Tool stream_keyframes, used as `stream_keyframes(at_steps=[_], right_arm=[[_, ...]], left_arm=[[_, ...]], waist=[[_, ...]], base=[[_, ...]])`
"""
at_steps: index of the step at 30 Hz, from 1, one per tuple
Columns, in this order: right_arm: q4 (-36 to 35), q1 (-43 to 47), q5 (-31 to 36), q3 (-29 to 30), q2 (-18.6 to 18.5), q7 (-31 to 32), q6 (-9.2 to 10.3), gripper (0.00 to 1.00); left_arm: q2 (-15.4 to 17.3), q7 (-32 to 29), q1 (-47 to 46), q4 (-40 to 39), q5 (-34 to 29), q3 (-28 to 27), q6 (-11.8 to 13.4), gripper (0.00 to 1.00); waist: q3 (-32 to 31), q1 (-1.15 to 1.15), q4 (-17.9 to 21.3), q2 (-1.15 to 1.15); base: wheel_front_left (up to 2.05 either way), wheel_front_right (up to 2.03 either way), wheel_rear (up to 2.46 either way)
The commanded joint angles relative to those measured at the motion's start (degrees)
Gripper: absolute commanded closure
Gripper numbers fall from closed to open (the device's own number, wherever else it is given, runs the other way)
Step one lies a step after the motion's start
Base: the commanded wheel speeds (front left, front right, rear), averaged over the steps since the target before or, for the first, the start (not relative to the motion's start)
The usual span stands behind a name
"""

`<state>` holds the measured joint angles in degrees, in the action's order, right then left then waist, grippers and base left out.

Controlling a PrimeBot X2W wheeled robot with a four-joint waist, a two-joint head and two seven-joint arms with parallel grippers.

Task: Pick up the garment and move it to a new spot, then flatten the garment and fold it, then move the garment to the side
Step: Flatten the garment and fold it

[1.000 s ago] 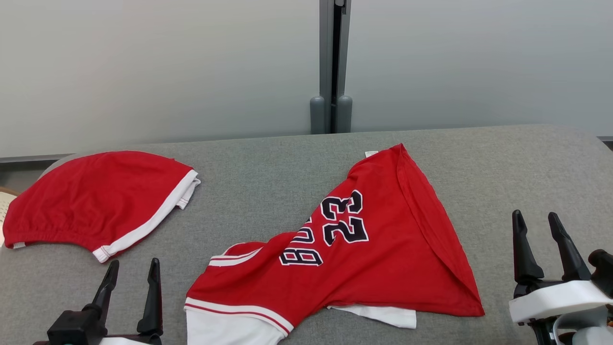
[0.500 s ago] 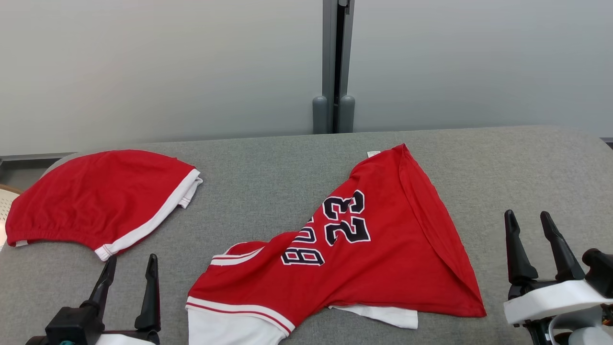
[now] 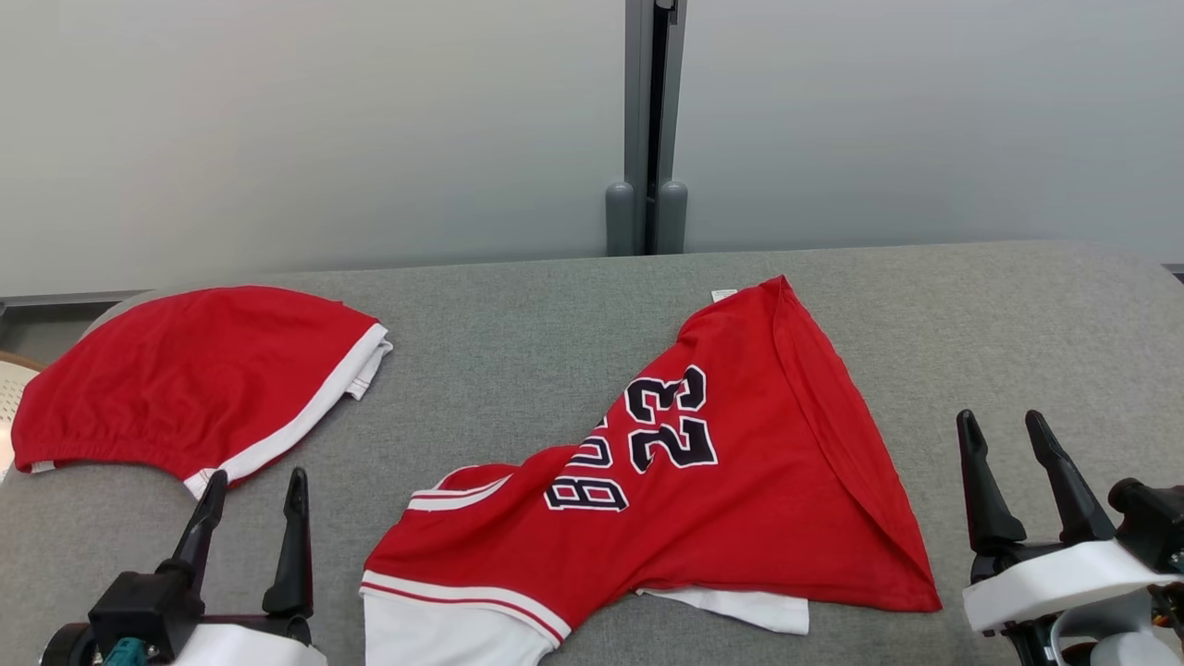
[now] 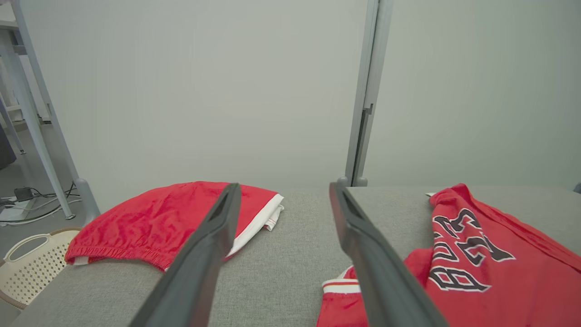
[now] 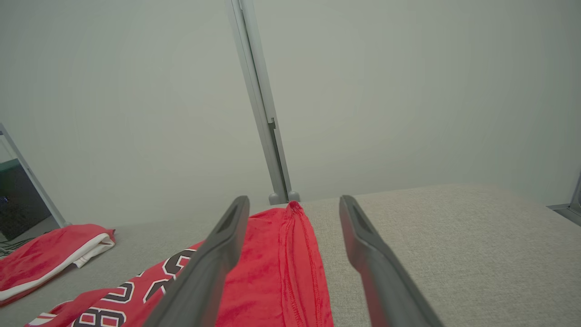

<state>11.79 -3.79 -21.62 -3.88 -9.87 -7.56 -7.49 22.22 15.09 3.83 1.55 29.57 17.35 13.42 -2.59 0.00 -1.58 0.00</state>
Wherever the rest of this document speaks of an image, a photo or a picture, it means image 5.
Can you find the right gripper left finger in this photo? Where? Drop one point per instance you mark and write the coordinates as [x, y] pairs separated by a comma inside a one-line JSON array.
[[199, 290]]

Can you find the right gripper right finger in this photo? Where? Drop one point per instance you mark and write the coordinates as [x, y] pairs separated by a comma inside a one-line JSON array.
[[390, 299]]

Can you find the red white jersey garment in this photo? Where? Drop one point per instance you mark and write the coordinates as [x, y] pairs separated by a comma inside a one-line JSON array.
[[272, 272]]

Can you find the red garment with white trim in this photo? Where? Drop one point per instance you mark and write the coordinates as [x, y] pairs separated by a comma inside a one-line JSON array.
[[41, 259]]

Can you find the grey partition post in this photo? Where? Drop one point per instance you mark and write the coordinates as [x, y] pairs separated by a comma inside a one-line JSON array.
[[263, 113]]

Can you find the dark panel with metal frame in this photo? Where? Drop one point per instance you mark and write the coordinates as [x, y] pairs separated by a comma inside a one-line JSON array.
[[18, 204]]

